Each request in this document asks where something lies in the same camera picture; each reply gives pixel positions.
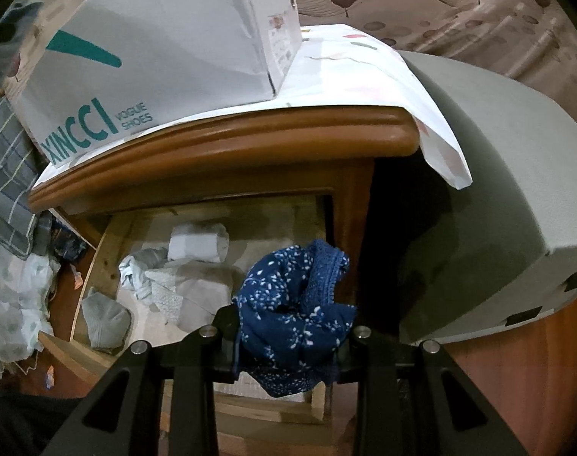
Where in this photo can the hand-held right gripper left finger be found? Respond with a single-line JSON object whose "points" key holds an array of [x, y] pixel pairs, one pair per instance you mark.
{"points": [[229, 342]]}

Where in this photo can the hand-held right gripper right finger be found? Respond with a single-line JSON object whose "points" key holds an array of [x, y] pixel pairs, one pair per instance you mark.
{"points": [[352, 349]]}

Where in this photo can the blue floral underwear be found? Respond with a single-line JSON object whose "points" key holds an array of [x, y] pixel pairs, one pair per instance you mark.
{"points": [[288, 323]]}

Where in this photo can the grey sock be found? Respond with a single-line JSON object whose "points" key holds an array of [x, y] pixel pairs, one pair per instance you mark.
{"points": [[105, 323]]}

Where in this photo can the wooden drawer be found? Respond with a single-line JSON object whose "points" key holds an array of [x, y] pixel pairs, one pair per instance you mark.
{"points": [[96, 266]]}

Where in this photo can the beige garment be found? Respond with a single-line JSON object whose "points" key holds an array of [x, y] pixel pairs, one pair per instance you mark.
{"points": [[207, 289]]}

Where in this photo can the white lace garment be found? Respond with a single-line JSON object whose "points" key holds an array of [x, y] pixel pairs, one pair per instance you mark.
{"points": [[167, 299]]}

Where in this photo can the white rolled socks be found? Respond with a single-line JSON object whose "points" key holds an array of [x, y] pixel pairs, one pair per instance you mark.
{"points": [[198, 242]]}

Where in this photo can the light blue garment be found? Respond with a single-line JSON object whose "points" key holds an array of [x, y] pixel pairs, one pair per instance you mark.
{"points": [[136, 270]]}

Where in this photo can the orange blue wrapper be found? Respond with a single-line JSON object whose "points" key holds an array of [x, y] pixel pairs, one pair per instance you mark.
{"points": [[49, 376]]}

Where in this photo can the dark blue bag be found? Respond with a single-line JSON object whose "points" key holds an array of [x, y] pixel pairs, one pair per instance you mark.
{"points": [[70, 247]]}

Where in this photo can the wooden nightstand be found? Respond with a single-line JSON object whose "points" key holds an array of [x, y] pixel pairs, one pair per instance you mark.
{"points": [[245, 147]]}

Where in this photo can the white floral cloth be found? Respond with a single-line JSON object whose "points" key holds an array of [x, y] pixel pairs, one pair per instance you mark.
{"points": [[17, 294]]}

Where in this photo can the grey box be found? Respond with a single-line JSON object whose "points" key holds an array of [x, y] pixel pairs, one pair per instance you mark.
{"points": [[483, 175]]}

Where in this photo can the person's dark clothing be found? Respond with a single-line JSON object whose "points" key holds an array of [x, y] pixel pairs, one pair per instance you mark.
{"points": [[22, 422]]}

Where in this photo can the white patterned cloth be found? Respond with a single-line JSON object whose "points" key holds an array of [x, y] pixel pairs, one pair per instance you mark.
{"points": [[355, 71]]}

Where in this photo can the grey plaid cloth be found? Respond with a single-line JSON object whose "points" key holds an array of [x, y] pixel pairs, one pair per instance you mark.
{"points": [[8, 161]]}

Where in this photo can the white shoe box teal print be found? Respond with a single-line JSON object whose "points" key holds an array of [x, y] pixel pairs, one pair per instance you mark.
{"points": [[174, 33]]}

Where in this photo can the leaf patterned bedsheet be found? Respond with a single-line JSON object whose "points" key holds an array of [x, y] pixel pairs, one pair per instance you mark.
{"points": [[459, 9]]}

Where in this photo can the grey blue cloth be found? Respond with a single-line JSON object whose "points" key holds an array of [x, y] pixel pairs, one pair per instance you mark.
{"points": [[13, 52]]}

